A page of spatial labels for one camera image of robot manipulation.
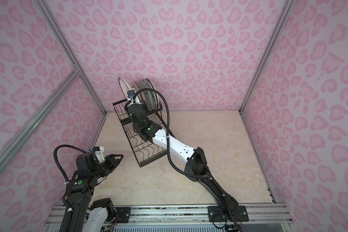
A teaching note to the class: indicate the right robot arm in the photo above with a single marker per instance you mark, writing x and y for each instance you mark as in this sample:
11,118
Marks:
188,161

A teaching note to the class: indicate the dark green rim plate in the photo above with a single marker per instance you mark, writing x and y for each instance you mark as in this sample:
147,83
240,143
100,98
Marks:
156,104

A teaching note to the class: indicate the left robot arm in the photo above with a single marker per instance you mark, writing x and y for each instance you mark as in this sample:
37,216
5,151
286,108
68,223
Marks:
79,190

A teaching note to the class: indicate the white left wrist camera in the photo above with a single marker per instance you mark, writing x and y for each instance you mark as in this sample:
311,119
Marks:
98,151

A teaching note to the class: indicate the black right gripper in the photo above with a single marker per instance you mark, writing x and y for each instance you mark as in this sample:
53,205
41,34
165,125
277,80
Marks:
133,102

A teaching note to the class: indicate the orange sunburst plate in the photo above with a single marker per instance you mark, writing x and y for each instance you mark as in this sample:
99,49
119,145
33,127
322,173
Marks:
124,86
136,87

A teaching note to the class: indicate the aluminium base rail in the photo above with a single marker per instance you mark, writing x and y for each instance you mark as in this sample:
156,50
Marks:
171,218

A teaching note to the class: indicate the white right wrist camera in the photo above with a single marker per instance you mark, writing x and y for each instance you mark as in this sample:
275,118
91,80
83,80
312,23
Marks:
131,96

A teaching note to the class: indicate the black wire dish rack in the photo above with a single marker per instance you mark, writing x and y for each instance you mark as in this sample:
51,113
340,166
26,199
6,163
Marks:
145,152

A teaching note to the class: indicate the white plate quatrefoil emblem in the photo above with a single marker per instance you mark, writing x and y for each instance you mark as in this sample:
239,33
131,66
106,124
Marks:
148,85

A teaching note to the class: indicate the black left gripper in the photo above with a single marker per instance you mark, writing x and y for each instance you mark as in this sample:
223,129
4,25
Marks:
107,162

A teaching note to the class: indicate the light blue flower plate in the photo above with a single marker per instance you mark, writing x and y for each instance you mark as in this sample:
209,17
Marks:
146,95

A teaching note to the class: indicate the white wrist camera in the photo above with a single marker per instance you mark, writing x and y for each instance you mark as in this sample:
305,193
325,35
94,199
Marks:
98,151
131,96

